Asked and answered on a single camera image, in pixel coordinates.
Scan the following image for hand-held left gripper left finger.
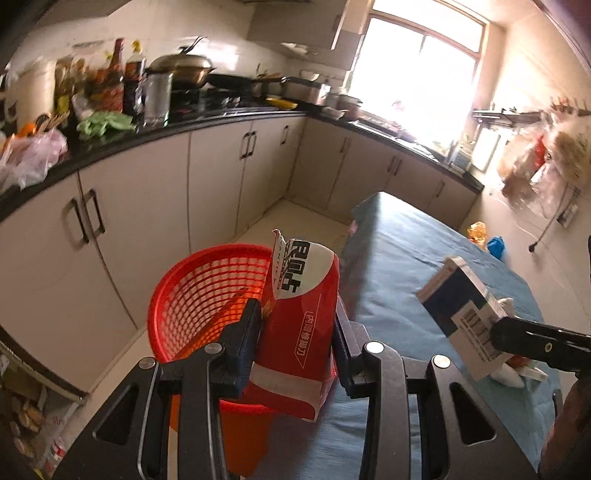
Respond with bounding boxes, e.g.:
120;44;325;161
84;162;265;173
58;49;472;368
53;299;264;480

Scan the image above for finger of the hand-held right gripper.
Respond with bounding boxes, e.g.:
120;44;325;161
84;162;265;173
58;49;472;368
490;316;591;372

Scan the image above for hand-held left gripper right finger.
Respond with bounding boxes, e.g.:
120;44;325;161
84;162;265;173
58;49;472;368
332;296;539;480

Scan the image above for red and white paper package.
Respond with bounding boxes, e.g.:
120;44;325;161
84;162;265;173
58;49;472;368
242;229;341;423

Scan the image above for red plastic basket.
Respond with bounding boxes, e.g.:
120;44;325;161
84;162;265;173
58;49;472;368
148;244;341;480

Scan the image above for blue and white carton box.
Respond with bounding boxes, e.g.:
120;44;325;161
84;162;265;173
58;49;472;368
416;256;509;381

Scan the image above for person's right forearm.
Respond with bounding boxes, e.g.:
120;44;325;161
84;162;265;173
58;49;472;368
538;369;591;480

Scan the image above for crumpled white tissue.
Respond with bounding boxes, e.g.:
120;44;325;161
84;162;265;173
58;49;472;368
489;298;550;388

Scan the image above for blue tablecloth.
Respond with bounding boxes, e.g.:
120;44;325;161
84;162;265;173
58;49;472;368
318;191;561;480

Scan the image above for yellow plastic bag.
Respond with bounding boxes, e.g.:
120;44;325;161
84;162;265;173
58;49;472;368
468;222;489;250

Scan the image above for white kitchen base cabinets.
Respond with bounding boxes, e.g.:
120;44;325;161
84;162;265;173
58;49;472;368
0;113;478;398

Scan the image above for hanging plastic bags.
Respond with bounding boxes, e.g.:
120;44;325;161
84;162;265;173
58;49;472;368
498;105;591;219

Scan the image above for black kitchen countertop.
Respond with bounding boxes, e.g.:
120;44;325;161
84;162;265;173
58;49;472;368
0;99;485;222

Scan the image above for clear glass jar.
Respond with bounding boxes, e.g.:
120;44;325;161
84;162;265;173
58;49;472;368
143;74;173;128

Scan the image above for stainless steel pot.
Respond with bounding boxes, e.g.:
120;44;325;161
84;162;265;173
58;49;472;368
281;78;331;105

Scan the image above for black frying pan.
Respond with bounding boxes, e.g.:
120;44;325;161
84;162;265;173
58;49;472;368
207;73;288;92

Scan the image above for green cloth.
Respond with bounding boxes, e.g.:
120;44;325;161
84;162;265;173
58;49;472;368
76;110;137;140

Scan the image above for steel wok with lid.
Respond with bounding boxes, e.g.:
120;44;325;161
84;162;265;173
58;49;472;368
147;46;218;89

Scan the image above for dark soy sauce bottle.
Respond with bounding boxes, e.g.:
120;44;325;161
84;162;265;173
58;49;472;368
123;41;148;117

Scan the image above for pink plastic bag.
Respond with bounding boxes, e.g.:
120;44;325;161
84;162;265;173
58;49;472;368
0;128;68;191

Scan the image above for window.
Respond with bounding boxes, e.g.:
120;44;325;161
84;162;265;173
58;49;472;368
348;13;488;155

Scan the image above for red label sauce bottle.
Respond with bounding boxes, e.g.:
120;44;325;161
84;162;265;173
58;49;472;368
99;38;126;114

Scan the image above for range hood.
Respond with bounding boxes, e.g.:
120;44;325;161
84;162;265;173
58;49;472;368
246;0;362;66

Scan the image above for white rice cooker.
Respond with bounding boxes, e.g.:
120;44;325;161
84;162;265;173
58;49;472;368
7;59;57;136

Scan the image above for black power cable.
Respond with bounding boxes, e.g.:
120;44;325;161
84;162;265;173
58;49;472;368
528;184;583;253

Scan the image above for metal wall rack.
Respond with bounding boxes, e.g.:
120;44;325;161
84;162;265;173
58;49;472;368
471;108;542;126

